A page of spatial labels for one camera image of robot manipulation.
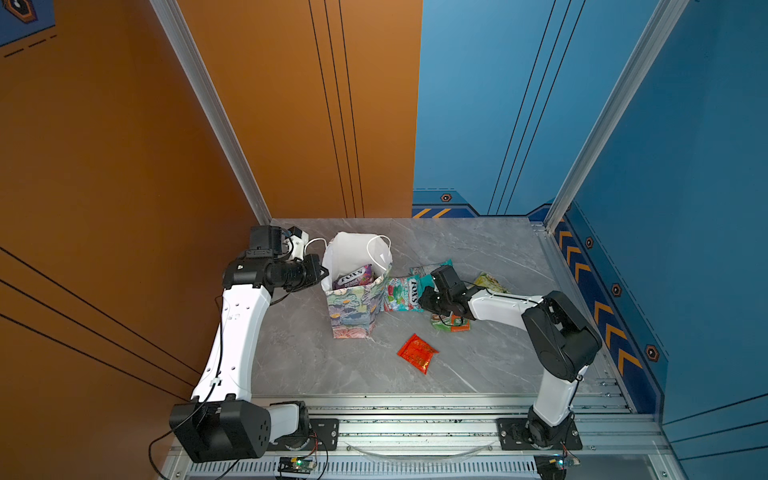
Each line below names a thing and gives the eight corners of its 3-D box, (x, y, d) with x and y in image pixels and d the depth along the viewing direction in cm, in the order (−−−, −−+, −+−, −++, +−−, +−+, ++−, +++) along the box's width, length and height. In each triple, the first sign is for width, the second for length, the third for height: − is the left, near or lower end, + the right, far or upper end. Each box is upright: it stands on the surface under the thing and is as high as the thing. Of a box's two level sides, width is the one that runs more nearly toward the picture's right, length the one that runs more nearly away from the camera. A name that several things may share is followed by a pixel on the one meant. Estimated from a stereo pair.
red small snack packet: (398, 355, 88) (398, 352, 87) (412, 335, 92) (412, 332, 91) (425, 374, 85) (425, 371, 83) (438, 353, 89) (439, 350, 87)
